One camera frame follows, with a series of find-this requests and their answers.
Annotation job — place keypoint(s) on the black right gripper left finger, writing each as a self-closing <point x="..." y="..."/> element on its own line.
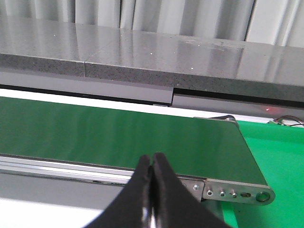
<point x="131" y="208"/>

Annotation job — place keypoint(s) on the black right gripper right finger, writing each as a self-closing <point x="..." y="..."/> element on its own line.
<point x="174" y="205"/>

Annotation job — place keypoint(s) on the green conveyor belt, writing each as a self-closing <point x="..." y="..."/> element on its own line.
<point x="193" y="146"/>

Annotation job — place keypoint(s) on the bright green mat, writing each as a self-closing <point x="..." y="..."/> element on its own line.
<point x="279" y="152"/>

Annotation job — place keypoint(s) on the grey panel under countertop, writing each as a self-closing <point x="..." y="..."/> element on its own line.
<point x="69" y="88"/>

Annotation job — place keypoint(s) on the grey stone countertop slab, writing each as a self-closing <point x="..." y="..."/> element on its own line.
<point x="200" y="66"/>

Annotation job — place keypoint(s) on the grey curtain backdrop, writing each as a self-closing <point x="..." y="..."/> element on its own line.
<point x="275" y="22"/>

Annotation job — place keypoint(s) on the aluminium conveyor frame rail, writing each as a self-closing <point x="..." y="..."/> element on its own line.
<point x="201" y="188"/>

